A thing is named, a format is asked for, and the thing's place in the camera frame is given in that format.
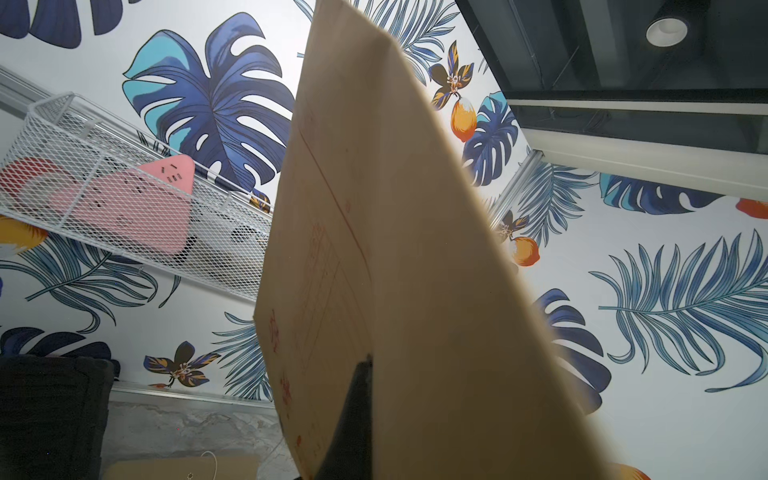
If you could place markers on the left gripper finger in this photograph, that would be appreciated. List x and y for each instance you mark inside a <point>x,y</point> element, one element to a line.
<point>349,455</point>

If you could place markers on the brown kraft file bag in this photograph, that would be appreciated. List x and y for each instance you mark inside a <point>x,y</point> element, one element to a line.
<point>379,247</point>
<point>205,467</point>

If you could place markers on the black plastic tool case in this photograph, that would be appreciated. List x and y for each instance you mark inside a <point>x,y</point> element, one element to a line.
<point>53,416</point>

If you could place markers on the pink triangular power strip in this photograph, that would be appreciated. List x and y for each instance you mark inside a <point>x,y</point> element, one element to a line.
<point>145,206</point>

